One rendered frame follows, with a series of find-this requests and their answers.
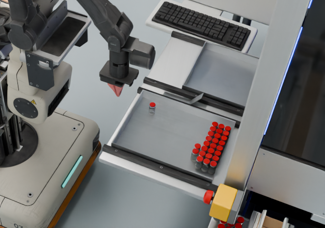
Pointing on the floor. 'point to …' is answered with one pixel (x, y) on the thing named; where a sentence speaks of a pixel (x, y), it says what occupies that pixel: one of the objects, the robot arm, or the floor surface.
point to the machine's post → (268, 79)
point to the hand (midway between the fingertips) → (118, 93)
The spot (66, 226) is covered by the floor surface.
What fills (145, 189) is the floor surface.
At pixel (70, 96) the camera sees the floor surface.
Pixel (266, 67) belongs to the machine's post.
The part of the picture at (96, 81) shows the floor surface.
